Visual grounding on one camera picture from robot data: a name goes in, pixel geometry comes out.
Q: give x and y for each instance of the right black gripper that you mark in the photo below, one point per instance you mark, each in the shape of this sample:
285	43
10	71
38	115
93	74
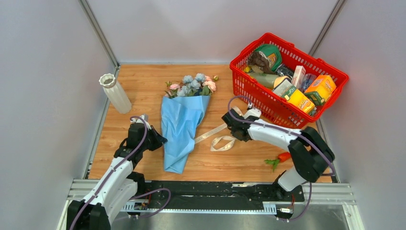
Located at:
232	133

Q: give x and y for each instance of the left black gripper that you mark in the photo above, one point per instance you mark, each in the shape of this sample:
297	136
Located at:
159	140

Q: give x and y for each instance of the cream ribbon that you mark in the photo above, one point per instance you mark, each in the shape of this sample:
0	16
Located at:
213	133

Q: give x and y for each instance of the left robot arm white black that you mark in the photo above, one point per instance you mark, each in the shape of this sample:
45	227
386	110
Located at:
98	208

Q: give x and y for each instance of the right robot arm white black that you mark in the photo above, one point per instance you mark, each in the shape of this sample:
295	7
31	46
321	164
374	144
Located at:
310	154

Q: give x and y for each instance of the white ribbed vase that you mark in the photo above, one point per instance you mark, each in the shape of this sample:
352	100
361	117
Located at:
115	93

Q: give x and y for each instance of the toy carrot with leaves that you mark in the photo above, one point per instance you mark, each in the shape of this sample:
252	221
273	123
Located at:
279	159

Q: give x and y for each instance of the olive green bottle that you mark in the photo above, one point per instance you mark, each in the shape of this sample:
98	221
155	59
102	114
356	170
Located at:
268	80

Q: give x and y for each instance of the red shopping basket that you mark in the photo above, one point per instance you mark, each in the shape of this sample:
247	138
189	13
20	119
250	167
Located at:
269	101

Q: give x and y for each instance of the yellow green box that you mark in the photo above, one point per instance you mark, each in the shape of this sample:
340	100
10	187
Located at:
295	97

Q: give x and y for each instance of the brown crumpled bag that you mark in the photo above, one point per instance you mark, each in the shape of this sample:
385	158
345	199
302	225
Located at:
260	60

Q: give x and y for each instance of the dark foil packet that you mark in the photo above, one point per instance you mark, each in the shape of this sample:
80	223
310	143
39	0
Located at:
283	70

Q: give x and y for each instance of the pink white box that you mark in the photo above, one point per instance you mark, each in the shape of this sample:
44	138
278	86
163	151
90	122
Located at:
298	76

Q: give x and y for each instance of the green snack bag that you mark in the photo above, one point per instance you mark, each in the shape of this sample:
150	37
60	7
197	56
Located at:
268	50

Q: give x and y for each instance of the clear plastic bottle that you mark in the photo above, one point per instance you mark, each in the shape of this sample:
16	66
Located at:
308	79

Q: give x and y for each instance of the orange box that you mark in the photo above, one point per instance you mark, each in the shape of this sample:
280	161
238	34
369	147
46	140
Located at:
320	91

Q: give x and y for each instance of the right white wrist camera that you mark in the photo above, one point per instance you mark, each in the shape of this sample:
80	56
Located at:
253	112

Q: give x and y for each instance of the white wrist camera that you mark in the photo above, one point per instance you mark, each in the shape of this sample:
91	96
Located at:
253	112
142	119

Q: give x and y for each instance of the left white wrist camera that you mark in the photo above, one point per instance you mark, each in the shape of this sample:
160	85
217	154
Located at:
142	119

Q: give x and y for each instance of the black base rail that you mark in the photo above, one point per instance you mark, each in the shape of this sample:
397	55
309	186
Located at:
235	197

